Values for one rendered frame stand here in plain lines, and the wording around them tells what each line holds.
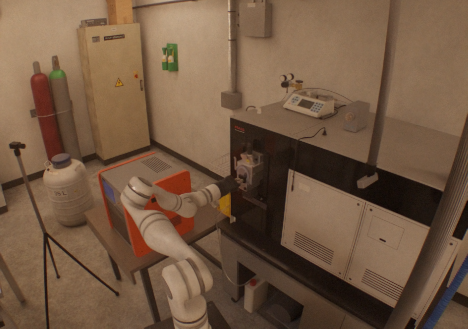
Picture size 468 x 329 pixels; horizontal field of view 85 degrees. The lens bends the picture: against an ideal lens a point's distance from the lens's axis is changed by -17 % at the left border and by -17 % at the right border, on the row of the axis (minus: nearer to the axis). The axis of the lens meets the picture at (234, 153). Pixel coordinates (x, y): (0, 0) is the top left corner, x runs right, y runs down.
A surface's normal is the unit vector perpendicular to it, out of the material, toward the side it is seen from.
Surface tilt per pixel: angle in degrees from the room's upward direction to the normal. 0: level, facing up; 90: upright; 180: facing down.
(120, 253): 0
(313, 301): 90
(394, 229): 90
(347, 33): 90
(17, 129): 90
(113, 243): 0
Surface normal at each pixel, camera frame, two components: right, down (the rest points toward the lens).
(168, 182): 0.70, 0.30
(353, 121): -0.71, 0.29
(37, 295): 0.00, -0.91
